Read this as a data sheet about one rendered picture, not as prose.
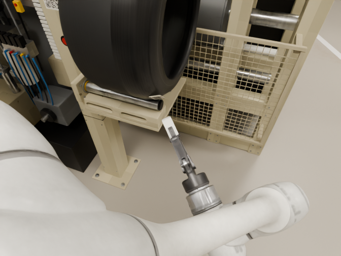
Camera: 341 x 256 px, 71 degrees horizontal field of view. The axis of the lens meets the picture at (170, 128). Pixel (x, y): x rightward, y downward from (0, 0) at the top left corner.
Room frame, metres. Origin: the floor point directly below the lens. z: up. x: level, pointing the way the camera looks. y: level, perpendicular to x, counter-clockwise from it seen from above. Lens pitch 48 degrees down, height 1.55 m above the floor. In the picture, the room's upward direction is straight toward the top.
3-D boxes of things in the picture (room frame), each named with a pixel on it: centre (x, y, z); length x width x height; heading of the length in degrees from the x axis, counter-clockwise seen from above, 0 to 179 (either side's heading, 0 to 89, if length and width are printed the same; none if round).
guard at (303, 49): (1.12, -0.18, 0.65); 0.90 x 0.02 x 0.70; 69
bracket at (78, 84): (0.96, 0.32, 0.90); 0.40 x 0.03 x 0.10; 159
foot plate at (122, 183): (0.96, 0.40, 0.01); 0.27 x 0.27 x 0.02; 69
